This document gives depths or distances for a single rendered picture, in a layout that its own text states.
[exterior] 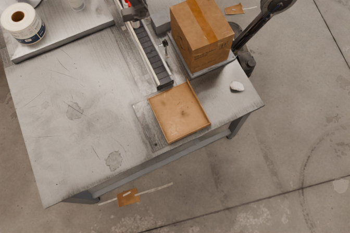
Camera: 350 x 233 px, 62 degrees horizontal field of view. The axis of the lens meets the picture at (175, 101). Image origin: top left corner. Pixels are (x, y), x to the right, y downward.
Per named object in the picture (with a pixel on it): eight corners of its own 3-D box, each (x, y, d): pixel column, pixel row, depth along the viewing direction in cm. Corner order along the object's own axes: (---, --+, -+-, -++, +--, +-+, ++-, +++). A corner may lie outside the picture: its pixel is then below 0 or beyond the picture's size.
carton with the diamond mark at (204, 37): (171, 35, 182) (169, 6, 157) (205, 21, 185) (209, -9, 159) (191, 74, 172) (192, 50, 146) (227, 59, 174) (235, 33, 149)
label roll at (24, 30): (30, 12, 187) (19, -3, 174) (52, 27, 183) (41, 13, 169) (7, 34, 182) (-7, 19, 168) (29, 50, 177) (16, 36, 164)
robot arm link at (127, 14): (147, 11, 137) (142, -5, 139) (122, 15, 135) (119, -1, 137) (146, 23, 148) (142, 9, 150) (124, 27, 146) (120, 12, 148)
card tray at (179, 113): (147, 99, 169) (146, 96, 165) (187, 81, 172) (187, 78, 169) (168, 144, 159) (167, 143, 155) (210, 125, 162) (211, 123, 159)
